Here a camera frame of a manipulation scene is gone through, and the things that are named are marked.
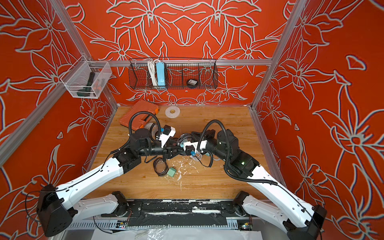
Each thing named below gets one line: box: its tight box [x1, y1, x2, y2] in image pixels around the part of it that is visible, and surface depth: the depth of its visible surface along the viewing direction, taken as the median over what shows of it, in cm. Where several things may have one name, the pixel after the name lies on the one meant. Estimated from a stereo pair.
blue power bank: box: [156, 62, 166, 89], surface depth 92 cm
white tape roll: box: [165, 106, 181, 119], surface depth 117 cm
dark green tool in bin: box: [77, 71, 95, 97], surface depth 83 cm
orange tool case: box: [119, 99, 160, 131], surface depth 109 cm
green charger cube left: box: [167, 167, 177, 177], surface depth 85 cm
